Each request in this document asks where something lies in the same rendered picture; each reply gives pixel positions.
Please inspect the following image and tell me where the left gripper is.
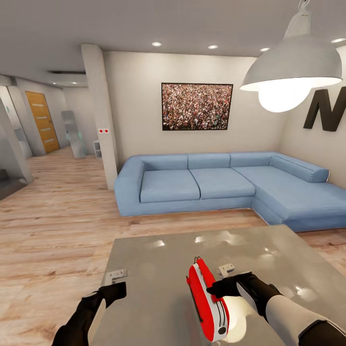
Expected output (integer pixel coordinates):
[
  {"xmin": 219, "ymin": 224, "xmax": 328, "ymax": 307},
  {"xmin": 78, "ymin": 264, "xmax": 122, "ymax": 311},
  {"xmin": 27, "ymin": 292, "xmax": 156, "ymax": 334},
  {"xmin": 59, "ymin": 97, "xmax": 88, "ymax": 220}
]
[{"xmin": 99, "ymin": 282, "xmax": 126, "ymax": 304}]

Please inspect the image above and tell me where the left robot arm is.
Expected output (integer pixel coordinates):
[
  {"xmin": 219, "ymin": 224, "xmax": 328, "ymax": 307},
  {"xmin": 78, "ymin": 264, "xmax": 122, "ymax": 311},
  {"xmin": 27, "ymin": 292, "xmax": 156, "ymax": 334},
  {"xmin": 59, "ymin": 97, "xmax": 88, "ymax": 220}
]
[{"xmin": 52, "ymin": 270, "xmax": 129, "ymax": 346}]

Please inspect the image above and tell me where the radio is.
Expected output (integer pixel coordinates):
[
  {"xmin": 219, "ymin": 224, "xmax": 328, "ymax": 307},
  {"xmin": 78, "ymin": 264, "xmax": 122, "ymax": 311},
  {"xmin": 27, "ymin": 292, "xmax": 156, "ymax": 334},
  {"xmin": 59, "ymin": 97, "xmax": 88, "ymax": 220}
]
[{"xmin": 186, "ymin": 258, "xmax": 230, "ymax": 342}]

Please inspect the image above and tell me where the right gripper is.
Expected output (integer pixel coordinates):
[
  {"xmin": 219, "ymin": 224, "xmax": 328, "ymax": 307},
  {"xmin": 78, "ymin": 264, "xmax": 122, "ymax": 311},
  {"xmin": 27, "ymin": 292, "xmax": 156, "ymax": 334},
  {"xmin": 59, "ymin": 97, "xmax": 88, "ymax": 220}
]
[{"xmin": 206, "ymin": 277, "xmax": 235, "ymax": 298}]

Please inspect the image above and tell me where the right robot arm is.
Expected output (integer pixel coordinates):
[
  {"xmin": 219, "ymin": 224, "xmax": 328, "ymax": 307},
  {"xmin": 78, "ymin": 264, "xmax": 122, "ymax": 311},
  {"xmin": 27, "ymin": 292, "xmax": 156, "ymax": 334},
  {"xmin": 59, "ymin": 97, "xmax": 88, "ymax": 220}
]
[{"xmin": 206, "ymin": 263, "xmax": 346, "ymax": 346}]

